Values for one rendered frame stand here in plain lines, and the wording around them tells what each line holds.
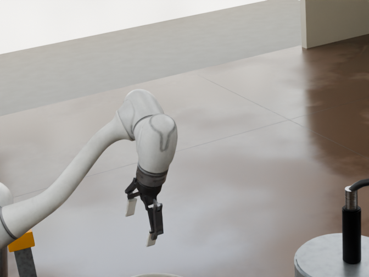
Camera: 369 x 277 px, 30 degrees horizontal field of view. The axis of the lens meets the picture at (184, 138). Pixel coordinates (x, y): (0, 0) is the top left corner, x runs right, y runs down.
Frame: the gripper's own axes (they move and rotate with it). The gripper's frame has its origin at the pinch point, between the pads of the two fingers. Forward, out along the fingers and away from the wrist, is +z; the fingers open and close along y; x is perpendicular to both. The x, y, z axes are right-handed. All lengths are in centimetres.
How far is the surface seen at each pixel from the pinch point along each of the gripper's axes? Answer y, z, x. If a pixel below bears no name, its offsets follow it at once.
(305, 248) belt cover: 53, -42, 7
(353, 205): 59, -60, 10
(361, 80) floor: -308, 238, 504
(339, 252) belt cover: 59, -45, 12
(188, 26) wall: -697, 391, 536
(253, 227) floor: -130, 199, 201
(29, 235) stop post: -83, 87, 2
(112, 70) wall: -570, 362, 328
